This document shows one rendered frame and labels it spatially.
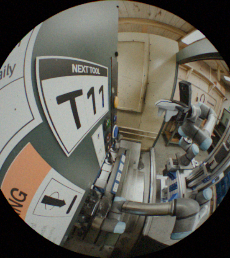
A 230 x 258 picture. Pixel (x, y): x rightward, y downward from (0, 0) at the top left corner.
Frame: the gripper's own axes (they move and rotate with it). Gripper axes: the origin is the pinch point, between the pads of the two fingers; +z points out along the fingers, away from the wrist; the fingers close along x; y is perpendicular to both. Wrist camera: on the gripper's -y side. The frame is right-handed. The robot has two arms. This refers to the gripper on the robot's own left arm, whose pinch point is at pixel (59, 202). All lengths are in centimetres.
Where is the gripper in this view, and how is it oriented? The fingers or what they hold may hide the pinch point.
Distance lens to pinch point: 53.0
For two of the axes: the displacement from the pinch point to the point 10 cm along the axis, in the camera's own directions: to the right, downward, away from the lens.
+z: -9.6, -1.8, 2.1
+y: -0.3, 8.1, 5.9
